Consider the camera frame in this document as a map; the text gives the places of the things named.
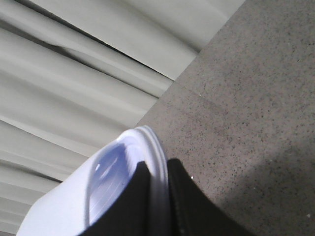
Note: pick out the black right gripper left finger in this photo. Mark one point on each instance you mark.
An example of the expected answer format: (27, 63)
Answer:
(132, 214)

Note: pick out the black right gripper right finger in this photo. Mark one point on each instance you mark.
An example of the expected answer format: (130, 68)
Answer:
(192, 213)

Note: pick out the light blue slipper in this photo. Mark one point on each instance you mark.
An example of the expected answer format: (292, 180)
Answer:
(75, 204)

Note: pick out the white pleated curtain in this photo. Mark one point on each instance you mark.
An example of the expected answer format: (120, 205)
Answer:
(76, 74)

